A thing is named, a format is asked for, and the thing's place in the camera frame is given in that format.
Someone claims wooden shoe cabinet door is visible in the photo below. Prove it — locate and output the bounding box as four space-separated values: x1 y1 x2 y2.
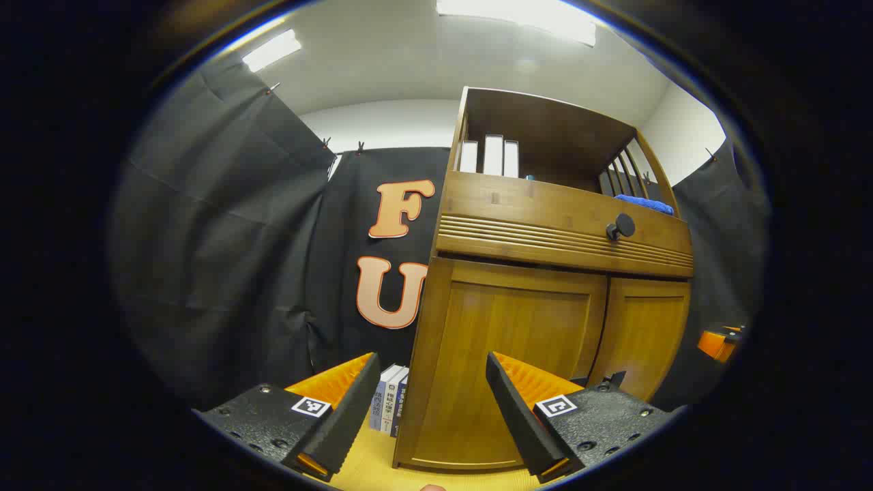
409 258 609 471
587 276 692 403

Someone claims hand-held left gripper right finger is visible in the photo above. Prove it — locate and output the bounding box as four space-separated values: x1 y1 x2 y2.
486 352 686 484

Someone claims light blue cover book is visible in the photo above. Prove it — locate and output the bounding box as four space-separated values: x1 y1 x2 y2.
369 364 404 432

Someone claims ribbed wooden drawer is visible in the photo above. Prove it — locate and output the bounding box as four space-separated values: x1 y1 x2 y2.
435 170 694 279

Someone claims black backdrop cloth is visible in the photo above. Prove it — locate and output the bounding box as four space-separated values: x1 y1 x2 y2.
109 58 771 413

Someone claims white spine book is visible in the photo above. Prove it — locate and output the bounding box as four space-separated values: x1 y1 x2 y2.
381 367 410 436

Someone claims blue folded cloth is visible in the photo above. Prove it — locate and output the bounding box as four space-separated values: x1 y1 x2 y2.
614 194 675 216

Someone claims wooden double-door shoe cabinet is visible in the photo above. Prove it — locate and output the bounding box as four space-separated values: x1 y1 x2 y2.
392 87 695 473

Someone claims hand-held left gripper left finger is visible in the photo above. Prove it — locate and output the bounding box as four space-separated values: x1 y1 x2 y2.
193 352 381 483

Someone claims small ceiling light panel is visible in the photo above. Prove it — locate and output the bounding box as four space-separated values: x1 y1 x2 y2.
241 29 302 73

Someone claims dark blue spine book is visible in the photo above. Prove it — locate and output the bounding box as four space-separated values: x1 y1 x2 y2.
391 374 410 438

